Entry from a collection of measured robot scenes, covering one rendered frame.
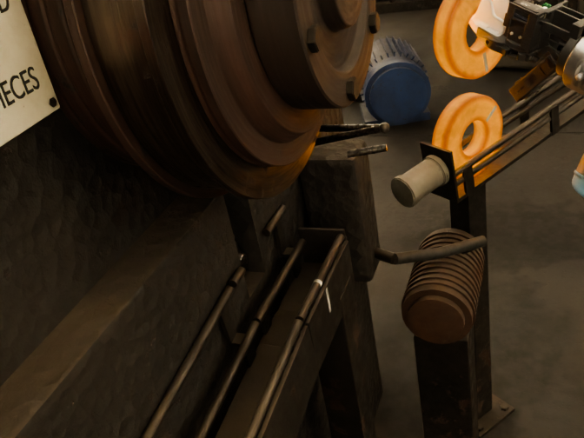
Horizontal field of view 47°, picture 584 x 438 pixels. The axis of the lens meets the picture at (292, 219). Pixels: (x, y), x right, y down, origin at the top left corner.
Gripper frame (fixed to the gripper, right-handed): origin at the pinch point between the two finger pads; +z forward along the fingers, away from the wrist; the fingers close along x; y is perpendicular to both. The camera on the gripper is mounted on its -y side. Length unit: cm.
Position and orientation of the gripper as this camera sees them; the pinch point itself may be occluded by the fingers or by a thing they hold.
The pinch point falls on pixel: (473, 18)
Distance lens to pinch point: 117.7
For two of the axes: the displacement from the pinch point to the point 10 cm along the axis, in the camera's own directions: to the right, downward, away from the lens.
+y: -0.2, -7.2, -6.9
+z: -6.0, -5.5, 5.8
